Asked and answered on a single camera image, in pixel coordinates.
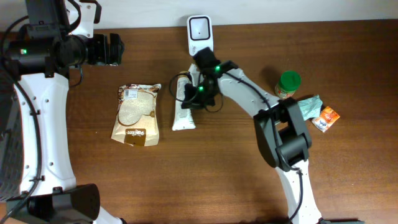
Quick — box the white shampoo tube gold cap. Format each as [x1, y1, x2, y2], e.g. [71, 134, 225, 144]
[172, 71, 196, 131]

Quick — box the beige oats pouch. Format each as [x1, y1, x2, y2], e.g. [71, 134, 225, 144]
[111, 84, 161, 147]

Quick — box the green lid jar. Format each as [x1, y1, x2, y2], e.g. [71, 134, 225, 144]
[275, 71, 302, 99]

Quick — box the mint green wipes packet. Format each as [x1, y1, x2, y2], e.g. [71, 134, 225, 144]
[298, 95, 323, 121]

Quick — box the orange small carton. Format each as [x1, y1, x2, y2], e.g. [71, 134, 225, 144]
[312, 106, 340, 133]

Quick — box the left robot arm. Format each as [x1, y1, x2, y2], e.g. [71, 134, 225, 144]
[1, 1, 124, 223]

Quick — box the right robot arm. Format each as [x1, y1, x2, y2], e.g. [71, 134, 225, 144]
[182, 47, 326, 224]

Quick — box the white barcode scanner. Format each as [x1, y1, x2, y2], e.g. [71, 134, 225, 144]
[187, 15, 214, 56]

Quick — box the grey plastic mesh basket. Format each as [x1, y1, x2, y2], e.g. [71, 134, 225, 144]
[1, 71, 24, 203]

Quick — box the left black cable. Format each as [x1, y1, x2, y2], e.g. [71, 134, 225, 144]
[0, 15, 44, 224]

